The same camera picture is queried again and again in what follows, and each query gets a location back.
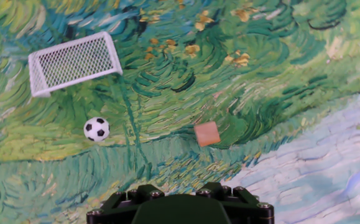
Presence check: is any small toy soccer ball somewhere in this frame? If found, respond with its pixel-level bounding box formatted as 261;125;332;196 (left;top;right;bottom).
83;116;111;142

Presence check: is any painted landscape print cloth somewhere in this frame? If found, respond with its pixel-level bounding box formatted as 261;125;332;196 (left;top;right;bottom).
0;0;360;224

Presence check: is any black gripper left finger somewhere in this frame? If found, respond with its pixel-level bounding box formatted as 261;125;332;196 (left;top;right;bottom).
86;183;165;224

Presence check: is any small wooden cube block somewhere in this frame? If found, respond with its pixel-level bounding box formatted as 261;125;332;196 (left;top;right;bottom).
193;121;221;147

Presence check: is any white mesh toy goal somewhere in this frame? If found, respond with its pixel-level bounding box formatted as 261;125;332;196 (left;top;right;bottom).
27;30;124;98

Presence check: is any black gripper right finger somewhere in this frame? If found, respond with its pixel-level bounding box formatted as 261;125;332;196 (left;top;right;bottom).
195;182;275;224

